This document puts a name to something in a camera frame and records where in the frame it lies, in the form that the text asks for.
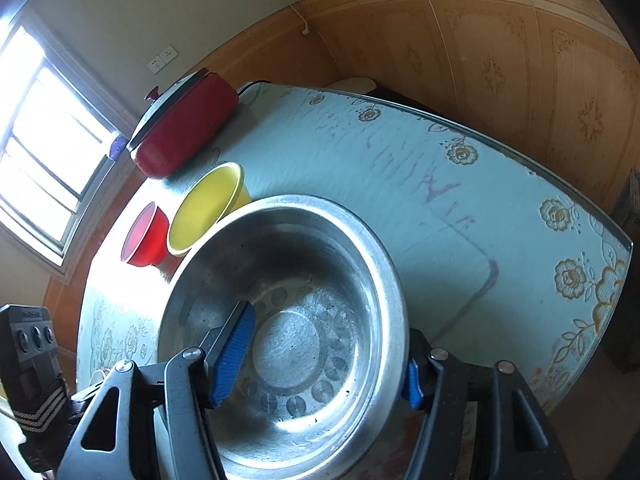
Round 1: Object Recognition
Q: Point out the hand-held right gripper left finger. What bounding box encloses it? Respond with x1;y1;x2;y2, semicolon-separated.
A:
57;301;257;480

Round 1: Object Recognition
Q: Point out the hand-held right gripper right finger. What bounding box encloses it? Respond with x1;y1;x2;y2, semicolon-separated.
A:
404;327;576;480

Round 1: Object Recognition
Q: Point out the stainless steel bowl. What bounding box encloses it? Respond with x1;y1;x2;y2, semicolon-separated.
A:
157;194;412;480

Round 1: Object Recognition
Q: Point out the red translucent plastic bowl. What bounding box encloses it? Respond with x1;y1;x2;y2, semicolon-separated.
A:
121;202;173;267

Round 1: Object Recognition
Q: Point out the yellow plastic bowl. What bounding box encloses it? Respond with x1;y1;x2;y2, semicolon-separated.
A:
166;162;253;258

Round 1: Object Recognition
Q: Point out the floral tablecloth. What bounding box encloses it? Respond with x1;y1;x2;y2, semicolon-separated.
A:
75;82;633;480

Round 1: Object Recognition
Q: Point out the window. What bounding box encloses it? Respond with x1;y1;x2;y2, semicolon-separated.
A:
0;15;126;271

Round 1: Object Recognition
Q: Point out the red electric cooking pot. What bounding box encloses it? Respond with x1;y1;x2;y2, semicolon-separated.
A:
131;72;240;178

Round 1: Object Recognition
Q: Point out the grey pot lid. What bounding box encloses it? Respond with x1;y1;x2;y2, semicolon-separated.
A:
126;67;208;153

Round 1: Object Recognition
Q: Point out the dark wooden stool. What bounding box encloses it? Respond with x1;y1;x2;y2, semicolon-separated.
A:
614;169;640;233

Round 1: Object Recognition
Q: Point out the white plastic stool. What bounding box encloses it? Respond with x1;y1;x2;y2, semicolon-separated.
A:
325;76;376;95

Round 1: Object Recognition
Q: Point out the white wall socket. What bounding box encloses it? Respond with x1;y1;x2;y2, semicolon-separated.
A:
148;46;179;71

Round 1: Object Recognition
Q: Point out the thin hanging cord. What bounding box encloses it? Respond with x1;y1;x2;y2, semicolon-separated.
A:
290;2;312;38

